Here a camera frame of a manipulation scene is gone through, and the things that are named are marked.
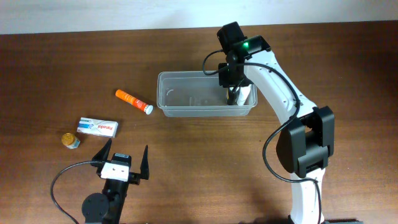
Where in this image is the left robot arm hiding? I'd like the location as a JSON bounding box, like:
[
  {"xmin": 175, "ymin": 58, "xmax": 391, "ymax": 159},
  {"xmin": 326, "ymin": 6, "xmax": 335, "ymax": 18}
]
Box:
[{"xmin": 81, "ymin": 139, "xmax": 149, "ymax": 224}]

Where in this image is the orange tablet tube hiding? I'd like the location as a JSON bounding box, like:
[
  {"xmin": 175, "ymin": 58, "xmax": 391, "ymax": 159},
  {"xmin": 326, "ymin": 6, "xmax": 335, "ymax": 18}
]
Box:
[{"xmin": 115, "ymin": 90, "xmax": 154, "ymax": 115}]

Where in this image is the clear plastic container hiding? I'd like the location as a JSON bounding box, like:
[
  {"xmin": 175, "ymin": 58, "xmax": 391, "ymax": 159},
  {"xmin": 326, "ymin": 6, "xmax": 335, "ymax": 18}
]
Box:
[{"xmin": 157, "ymin": 71, "xmax": 257, "ymax": 117}]

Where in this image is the small gold-lid jar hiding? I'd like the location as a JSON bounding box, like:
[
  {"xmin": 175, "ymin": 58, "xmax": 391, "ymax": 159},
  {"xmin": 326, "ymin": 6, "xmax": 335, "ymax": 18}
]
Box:
[{"xmin": 61, "ymin": 133, "xmax": 80, "ymax": 149}]

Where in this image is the black bottle white cap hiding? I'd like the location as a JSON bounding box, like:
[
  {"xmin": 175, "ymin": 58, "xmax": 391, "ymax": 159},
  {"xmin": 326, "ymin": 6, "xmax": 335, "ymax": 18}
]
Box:
[{"xmin": 227, "ymin": 87, "xmax": 239, "ymax": 105}]

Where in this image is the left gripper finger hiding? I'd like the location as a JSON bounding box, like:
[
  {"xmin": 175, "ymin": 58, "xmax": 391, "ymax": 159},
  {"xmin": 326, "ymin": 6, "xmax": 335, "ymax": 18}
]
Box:
[
  {"xmin": 92, "ymin": 138, "xmax": 112, "ymax": 161},
  {"xmin": 140, "ymin": 145, "xmax": 149, "ymax": 180}
]

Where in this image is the white spray bottle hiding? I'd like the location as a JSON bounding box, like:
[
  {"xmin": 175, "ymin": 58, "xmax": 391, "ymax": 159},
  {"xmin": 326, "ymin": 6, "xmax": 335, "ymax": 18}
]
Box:
[{"xmin": 236, "ymin": 85, "xmax": 251, "ymax": 106}]

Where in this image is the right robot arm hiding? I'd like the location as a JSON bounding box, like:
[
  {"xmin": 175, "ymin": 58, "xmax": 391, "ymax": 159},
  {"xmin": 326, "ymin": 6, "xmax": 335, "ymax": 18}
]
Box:
[{"xmin": 216, "ymin": 22, "xmax": 335, "ymax": 223}]

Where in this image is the white Panadol box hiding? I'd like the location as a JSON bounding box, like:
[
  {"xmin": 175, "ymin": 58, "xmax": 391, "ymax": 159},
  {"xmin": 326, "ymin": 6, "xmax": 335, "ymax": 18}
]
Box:
[{"xmin": 76, "ymin": 117, "xmax": 119, "ymax": 138}]

